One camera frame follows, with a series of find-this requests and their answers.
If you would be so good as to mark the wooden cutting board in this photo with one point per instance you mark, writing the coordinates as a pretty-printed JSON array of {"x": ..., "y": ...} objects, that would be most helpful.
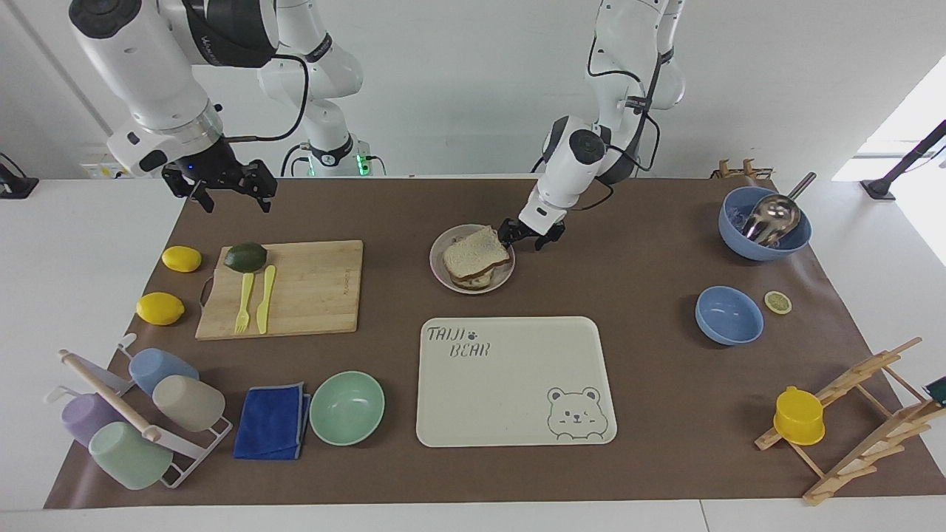
[{"x": 318, "y": 288}]

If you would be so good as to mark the yellow cup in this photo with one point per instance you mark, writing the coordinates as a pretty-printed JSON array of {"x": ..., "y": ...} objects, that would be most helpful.
[{"x": 800, "y": 415}]

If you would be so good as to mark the sandwich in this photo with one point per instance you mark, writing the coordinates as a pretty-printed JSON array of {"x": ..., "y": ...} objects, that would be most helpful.
[{"x": 477, "y": 251}]

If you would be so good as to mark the large blue bowl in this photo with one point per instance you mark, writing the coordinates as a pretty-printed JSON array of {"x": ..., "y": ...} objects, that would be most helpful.
[{"x": 761, "y": 244}]

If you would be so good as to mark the blue folded cloth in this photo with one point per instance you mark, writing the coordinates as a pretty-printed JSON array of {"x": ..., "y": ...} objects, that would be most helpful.
[{"x": 270, "y": 425}]

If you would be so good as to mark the sandwich base with filling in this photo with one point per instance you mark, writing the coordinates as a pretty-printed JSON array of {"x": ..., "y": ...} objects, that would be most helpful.
[{"x": 477, "y": 280}]

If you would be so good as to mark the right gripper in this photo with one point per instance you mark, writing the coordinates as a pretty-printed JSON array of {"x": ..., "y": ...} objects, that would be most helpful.
[{"x": 209, "y": 164}]

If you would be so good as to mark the cream tray with bear print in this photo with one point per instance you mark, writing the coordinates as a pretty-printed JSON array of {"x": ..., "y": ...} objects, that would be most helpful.
[{"x": 502, "y": 384}]

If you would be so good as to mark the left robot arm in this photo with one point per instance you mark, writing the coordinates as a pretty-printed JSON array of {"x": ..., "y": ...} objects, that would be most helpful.
[{"x": 584, "y": 151}]

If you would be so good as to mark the small blue bowl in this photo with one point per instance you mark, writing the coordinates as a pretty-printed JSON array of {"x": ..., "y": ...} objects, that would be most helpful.
[{"x": 729, "y": 316}]

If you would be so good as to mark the yellow lemon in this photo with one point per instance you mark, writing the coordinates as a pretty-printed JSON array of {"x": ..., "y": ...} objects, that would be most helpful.
[
  {"x": 160, "y": 308},
  {"x": 182, "y": 258}
]

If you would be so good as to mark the yellow plastic knife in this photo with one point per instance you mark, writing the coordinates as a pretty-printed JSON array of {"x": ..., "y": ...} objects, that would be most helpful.
[{"x": 265, "y": 299}]

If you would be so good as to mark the green cup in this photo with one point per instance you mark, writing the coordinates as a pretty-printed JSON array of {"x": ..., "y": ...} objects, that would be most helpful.
[{"x": 129, "y": 457}]

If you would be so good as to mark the green bowl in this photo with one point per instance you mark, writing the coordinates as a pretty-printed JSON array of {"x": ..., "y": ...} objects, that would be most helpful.
[{"x": 346, "y": 408}]

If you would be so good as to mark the small wooden rack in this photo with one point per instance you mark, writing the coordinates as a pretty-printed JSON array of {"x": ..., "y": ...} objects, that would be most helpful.
[{"x": 743, "y": 170}]

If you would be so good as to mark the beige cup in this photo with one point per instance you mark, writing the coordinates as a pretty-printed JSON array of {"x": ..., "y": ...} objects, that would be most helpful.
[{"x": 191, "y": 403}]

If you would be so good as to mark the white cup rack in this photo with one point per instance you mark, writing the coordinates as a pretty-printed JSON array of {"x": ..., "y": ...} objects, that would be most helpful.
[{"x": 118, "y": 399}]

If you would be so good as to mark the black stand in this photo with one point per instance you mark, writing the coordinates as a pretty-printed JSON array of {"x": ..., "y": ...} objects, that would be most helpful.
[
  {"x": 15, "y": 185},
  {"x": 905, "y": 159}
]

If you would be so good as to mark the lemon slice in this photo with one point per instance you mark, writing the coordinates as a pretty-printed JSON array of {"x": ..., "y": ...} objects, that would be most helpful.
[{"x": 777, "y": 302}]

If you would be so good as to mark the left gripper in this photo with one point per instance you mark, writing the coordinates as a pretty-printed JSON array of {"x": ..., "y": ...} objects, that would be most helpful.
[{"x": 538, "y": 227}]

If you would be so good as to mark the metal ladle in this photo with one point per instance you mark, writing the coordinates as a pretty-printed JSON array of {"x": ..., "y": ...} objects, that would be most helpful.
[{"x": 772, "y": 216}]

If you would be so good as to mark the yellow plastic fork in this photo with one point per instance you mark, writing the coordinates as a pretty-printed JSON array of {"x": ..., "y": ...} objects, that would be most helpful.
[{"x": 244, "y": 307}]

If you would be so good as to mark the purple cup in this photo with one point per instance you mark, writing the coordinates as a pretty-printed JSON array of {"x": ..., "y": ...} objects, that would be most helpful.
[{"x": 85, "y": 415}]

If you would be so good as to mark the blue cup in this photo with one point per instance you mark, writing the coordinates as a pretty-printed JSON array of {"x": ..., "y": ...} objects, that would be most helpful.
[{"x": 159, "y": 367}]

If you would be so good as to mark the round grey plate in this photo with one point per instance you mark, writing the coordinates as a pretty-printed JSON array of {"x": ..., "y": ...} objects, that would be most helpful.
[{"x": 443, "y": 277}]

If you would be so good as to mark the white power strip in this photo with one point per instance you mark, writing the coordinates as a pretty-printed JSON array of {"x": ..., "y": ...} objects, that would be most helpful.
[{"x": 103, "y": 164}]

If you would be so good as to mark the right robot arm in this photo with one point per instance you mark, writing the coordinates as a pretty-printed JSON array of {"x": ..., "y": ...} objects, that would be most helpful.
[{"x": 140, "y": 66}]

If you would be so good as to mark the wooden dish rack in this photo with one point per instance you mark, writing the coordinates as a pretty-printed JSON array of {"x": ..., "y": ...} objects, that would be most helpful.
[{"x": 872, "y": 428}]

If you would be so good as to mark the green avocado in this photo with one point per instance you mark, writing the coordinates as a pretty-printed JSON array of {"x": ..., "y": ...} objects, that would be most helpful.
[{"x": 245, "y": 256}]

